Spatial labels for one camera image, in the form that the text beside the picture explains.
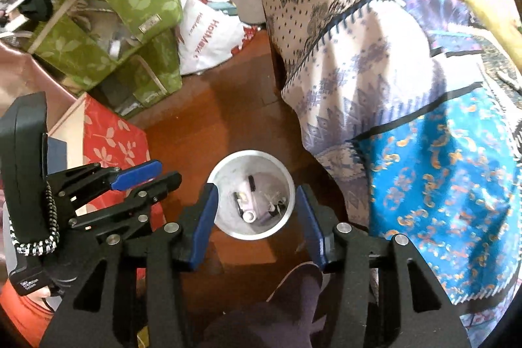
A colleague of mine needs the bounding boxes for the white trash bucket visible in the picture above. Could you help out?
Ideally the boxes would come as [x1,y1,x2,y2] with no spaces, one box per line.
[208,150,296,241]

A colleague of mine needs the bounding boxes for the red floral box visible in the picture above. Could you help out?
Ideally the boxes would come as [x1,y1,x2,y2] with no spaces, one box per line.
[49,93,166,234]

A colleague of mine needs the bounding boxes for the green leaf pattern bag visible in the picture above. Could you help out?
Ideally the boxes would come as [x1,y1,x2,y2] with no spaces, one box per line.
[27,0,182,116]

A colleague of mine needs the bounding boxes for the patchwork patterned bedsheet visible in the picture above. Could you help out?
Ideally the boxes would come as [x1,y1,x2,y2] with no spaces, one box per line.
[224,0,522,345]

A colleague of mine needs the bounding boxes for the white plastic shopping bag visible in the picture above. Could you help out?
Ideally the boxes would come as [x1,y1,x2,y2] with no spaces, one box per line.
[176,0,258,76]

